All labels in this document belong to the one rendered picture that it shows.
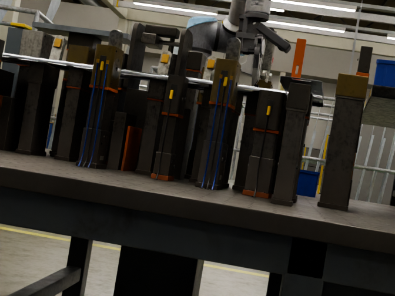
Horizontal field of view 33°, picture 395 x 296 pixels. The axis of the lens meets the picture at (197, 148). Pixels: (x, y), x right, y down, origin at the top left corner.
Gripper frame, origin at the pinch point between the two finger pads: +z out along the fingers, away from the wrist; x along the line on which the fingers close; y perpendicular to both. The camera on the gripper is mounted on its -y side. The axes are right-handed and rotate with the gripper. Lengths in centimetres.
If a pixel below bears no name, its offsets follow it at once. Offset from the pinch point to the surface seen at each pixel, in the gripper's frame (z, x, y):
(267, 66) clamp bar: -7.1, -14.4, -1.1
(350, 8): -218, -794, -22
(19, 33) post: -13, -30, 94
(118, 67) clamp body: 1.6, 16.8, 37.5
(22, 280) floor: 98, -122, 123
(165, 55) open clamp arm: -7.4, -12.6, 32.2
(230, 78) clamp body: 2.8, 25.7, 3.6
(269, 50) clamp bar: -12.3, -15.2, -1.1
